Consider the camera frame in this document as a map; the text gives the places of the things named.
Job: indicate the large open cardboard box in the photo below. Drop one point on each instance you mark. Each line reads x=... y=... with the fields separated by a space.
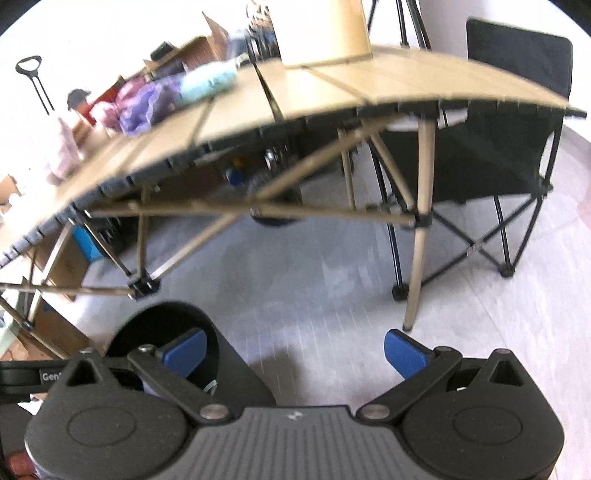
x=64 y=272

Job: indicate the open brown cardboard box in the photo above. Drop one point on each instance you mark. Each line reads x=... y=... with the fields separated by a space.
x=203 y=48

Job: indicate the pink cloth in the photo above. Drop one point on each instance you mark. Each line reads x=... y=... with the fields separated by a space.
x=105 y=114

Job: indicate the tan folding table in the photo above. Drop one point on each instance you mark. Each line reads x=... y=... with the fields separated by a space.
x=323 y=97

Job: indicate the cream thermos jug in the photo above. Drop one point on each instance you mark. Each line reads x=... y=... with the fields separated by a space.
x=328 y=32

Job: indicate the cardboard box green liner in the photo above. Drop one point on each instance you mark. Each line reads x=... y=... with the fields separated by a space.
x=60 y=332

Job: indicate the light blue fluffy cloth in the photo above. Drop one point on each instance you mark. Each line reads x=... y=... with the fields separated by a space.
x=207 y=83

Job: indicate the purple cloth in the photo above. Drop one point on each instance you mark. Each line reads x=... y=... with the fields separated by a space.
x=147 y=108

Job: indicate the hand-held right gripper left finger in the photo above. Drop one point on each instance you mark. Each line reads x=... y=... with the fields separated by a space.
x=187 y=353

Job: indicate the blue bag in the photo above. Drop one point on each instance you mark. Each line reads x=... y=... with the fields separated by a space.
x=87 y=242

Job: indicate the pale pink plastic bag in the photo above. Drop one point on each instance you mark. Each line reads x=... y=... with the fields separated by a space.
x=64 y=152

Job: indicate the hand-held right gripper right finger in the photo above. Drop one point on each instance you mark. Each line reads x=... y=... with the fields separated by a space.
x=406 y=355

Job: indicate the black trash bin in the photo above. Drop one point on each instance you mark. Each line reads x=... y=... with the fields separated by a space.
x=240 y=374

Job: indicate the black folding chair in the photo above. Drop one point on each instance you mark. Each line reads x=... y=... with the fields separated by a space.
x=498 y=115

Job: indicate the blue bottle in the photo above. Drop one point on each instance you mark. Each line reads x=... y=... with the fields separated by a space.
x=234 y=177

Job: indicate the clear jar black lid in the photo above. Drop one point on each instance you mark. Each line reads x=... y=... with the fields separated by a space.
x=78 y=98

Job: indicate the person's left hand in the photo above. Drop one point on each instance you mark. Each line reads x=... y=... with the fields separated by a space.
x=21 y=463

